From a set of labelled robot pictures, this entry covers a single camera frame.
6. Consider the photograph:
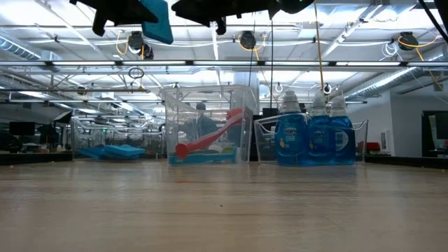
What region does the silver ventilation duct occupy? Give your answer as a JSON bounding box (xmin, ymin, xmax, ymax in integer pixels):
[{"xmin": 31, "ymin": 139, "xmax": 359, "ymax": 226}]
[
  {"xmin": 342, "ymin": 45, "xmax": 448, "ymax": 102},
  {"xmin": 0, "ymin": 34, "xmax": 63, "ymax": 63}
]

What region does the dark blue scrub sponge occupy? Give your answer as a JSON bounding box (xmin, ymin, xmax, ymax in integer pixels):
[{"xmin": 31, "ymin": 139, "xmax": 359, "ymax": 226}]
[{"xmin": 139, "ymin": 0, "xmax": 174, "ymax": 46}]

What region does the clear rectangular plastic tub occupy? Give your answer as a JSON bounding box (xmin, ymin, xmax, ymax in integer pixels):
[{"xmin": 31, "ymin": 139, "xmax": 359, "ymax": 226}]
[{"xmin": 159, "ymin": 85, "xmax": 260, "ymax": 167}]

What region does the black hanging cable loop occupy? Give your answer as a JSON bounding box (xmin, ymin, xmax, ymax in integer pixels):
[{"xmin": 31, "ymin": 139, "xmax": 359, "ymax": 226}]
[{"xmin": 127, "ymin": 66, "xmax": 146, "ymax": 80}]

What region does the clear rounded plastic bin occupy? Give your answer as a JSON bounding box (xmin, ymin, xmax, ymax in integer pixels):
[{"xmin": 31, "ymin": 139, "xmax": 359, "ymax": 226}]
[
  {"xmin": 69, "ymin": 115, "xmax": 166, "ymax": 162},
  {"xmin": 252, "ymin": 112, "xmax": 370, "ymax": 165}
]

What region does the black ceiling cable reel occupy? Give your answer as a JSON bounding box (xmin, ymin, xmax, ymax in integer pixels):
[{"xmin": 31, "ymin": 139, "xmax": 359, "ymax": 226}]
[
  {"xmin": 398, "ymin": 31, "xmax": 420, "ymax": 52},
  {"xmin": 126, "ymin": 30, "xmax": 155, "ymax": 60},
  {"xmin": 239, "ymin": 30, "xmax": 258, "ymax": 50}
]

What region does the blue dish soap bottle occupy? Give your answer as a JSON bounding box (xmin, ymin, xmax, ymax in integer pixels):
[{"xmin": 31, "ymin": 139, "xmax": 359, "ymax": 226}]
[
  {"xmin": 328, "ymin": 94, "xmax": 357, "ymax": 166},
  {"xmin": 307, "ymin": 91, "xmax": 333, "ymax": 167},
  {"xmin": 274, "ymin": 90, "xmax": 312, "ymax": 167}
]

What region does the person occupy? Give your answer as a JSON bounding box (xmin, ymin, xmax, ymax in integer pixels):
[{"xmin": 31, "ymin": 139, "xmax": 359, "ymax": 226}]
[{"xmin": 188, "ymin": 101, "xmax": 221, "ymax": 143}]

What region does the yellow hanging cable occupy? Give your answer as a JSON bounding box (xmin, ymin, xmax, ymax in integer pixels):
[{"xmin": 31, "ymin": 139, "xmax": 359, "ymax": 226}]
[{"xmin": 313, "ymin": 0, "xmax": 330, "ymax": 97}]

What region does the blue dish brush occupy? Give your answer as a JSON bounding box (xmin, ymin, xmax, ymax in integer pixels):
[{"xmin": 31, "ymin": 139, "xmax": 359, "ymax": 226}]
[{"xmin": 168, "ymin": 149, "xmax": 239, "ymax": 166}]

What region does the red dish brush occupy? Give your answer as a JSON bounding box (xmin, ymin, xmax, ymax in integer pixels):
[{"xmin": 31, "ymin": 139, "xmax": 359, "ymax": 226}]
[{"xmin": 174, "ymin": 107, "xmax": 245, "ymax": 160}]

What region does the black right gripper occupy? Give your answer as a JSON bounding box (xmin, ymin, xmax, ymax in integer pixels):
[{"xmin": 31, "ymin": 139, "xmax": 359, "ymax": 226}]
[{"xmin": 170, "ymin": 0, "xmax": 316, "ymax": 36}]

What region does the black computer monitor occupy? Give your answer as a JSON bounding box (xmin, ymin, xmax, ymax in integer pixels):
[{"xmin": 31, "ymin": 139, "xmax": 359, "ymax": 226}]
[
  {"xmin": 8, "ymin": 121, "xmax": 36, "ymax": 137},
  {"xmin": 421, "ymin": 110, "xmax": 448, "ymax": 158}
]

